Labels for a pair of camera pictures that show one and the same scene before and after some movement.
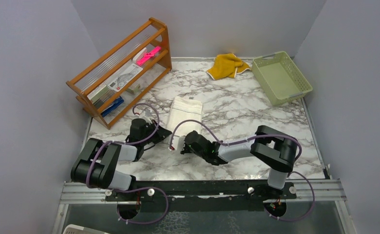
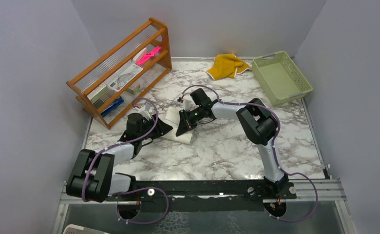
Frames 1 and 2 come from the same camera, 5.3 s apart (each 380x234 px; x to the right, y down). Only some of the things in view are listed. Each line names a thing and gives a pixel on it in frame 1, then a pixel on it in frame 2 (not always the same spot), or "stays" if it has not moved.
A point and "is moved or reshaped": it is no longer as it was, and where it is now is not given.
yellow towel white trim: x=227 y=65 stays
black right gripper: x=185 y=149 -> x=184 y=126
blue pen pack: x=118 y=102 stays
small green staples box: x=133 y=88 stays
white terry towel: x=183 y=109 is moved or reshaped
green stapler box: x=96 y=94 stays
